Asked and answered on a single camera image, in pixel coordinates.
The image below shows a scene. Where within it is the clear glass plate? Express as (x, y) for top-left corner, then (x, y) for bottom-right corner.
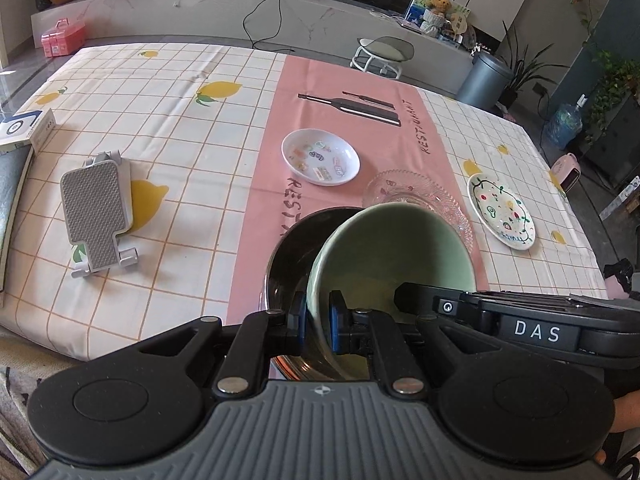
(362, 169), (474, 253)

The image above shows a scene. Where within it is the white box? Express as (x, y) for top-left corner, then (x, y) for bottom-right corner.
(0, 108), (56, 155)

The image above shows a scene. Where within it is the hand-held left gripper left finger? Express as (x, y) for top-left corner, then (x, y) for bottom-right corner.
(135, 291), (310, 397)

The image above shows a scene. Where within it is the grey drawer cabinet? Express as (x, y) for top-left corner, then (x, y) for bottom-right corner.
(575, 65), (640, 191)

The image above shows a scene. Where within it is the white painted plate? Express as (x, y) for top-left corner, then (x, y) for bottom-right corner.
(467, 174), (536, 251)

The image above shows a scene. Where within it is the person's right hand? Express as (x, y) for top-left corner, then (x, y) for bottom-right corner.
(594, 391), (640, 466)

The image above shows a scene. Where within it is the tall-leaf potted plant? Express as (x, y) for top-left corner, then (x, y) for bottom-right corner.
(492, 20), (571, 108)

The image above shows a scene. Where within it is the blue water bottle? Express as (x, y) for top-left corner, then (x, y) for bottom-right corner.
(544, 94), (586, 150)

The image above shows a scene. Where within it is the orange steel-lined bowl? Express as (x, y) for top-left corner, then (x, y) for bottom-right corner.
(262, 206), (371, 381)

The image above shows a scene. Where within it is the white slim appliance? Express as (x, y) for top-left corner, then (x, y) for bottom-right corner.
(600, 176), (640, 221)

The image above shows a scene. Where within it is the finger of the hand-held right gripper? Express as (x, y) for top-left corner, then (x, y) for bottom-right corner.
(394, 282), (471, 317)

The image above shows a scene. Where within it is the patterned rug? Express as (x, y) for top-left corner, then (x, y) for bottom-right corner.
(0, 340), (51, 480)

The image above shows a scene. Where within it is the black notebook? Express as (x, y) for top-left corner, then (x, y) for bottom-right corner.
(0, 147), (33, 306)

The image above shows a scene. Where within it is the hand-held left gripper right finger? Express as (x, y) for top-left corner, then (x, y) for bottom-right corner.
(327, 290), (478, 397)

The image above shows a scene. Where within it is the marble tv cabinet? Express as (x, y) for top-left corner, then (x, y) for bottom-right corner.
(31, 0), (476, 96)

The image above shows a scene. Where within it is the pink bottle-print table runner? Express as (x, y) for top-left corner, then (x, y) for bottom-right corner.
(225, 55), (491, 331)

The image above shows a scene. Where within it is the blue green painting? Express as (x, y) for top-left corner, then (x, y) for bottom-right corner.
(405, 0), (472, 36)

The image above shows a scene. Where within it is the black cable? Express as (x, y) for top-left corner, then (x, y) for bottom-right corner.
(243, 0), (296, 53)

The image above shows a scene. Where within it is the grey trash can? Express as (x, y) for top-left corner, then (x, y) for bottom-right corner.
(456, 52), (515, 112)

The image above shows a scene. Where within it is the grey white phone stand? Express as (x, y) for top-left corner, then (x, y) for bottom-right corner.
(60, 152), (141, 279)

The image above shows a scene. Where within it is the white stool with grey seat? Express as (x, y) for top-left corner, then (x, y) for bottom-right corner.
(350, 36), (415, 79)

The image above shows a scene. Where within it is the teddy bear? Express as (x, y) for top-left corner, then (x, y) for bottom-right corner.
(421, 0), (451, 35)

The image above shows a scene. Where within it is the bushy green plant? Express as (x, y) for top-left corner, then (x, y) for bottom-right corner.
(582, 50), (640, 146)

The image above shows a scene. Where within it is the pink storage box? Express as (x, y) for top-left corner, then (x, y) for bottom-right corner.
(41, 19), (87, 58)

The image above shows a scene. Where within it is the black object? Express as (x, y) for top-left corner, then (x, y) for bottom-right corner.
(604, 259), (638, 301)

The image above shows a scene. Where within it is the small white stickered dish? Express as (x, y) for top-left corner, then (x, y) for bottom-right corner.
(281, 129), (361, 187)

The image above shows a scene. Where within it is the pink heater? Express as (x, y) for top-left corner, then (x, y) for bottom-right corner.
(549, 154), (582, 192)

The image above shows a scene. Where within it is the green ceramic bowl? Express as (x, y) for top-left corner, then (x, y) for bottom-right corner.
(306, 203), (477, 381)

